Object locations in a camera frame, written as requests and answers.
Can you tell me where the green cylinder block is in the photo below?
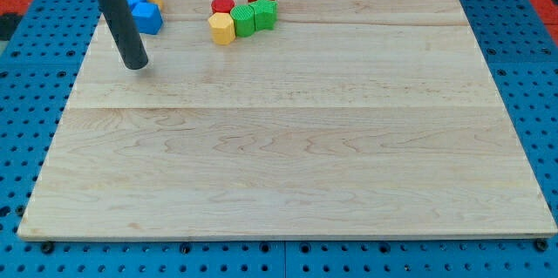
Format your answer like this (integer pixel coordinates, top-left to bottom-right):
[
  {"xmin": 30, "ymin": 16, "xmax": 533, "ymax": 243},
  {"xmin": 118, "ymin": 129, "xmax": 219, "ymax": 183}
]
[{"xmin": 230, "ymin": 4, "xmax": 255, "ymax": 37}]

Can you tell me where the yellow hexagon block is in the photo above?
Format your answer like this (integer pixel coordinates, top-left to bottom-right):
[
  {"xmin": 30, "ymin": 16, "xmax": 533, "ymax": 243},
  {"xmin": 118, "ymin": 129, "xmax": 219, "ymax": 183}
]
[{"xmin": 208, "ymin": 12, "xmax": 235, "ymax": 45}]

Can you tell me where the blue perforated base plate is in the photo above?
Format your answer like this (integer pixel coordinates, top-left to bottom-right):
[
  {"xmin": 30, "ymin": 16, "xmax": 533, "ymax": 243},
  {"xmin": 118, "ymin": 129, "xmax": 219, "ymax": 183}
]
[{"xmin": 1, "ymin": 0, "xmax": 557, "ymax": 277}]

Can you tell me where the red cylinder block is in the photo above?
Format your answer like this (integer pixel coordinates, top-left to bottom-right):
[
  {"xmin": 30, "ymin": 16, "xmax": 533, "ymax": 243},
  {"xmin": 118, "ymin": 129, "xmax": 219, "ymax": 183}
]
[{"xmin": 211, "ymin": 0, "xmax": 235, "ymax": 14}]

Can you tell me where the blue pentagon block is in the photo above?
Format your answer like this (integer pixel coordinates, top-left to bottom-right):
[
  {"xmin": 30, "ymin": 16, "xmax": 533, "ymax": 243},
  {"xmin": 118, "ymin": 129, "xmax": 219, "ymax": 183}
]
[{"xmin": 132, "ymin": 2, "xmax": 163, "ymax": 35}]

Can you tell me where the green star block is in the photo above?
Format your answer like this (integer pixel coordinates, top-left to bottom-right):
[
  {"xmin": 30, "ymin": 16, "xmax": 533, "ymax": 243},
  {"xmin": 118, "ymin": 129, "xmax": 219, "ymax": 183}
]
[{"xmin": 248, "ymin": 0, "xmax": 278, "ymax": 31}]

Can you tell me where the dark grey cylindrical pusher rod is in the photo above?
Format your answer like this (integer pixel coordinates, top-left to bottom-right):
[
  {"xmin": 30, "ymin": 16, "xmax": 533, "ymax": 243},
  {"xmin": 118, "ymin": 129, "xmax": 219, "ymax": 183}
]
[{"xmin": 98, "ymin": 0, "xmax": 148, "ymax": 70}]

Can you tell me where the light wooden board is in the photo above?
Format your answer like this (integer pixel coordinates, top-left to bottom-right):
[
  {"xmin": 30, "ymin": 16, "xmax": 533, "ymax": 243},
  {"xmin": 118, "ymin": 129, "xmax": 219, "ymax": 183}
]
[{"xmin": 17, "ymin": 0, "xmax": 557, "ymax": 242}]

